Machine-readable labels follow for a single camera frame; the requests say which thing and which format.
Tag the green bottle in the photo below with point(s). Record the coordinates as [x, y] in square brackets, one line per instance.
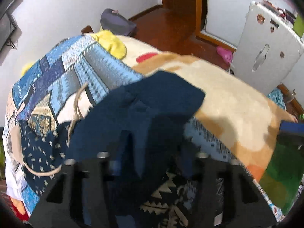
[298, 26]

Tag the yellow pillow at headboard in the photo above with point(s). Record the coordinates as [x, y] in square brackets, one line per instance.
[26, 67]

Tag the small black wall monitor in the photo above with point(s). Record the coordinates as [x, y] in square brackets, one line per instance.
[10, 33]

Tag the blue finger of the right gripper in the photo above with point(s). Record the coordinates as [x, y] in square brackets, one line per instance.
[290, 127]

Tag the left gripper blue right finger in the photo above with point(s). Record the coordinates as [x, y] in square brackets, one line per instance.
[243, 204]

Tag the pink object on floor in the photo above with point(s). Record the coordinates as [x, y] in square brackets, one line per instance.
[225, 54]

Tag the beige orange fleece blanket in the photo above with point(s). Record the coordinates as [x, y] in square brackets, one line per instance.
[243, 119]

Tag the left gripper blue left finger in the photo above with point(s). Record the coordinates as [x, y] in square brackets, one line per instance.
[78, 196]

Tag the navy patterned hooded garment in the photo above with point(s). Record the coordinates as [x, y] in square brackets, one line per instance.
[140, 125]

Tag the yellow cloth on bed edge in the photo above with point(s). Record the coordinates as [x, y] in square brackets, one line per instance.
[110, 43]

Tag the white cardboard box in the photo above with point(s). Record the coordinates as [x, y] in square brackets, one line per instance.
[267, 51]

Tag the blue patchwork bedspread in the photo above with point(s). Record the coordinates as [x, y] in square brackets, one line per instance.
[44, 98]

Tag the grey backpack on floor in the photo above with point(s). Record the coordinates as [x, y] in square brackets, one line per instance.
[111, 20]

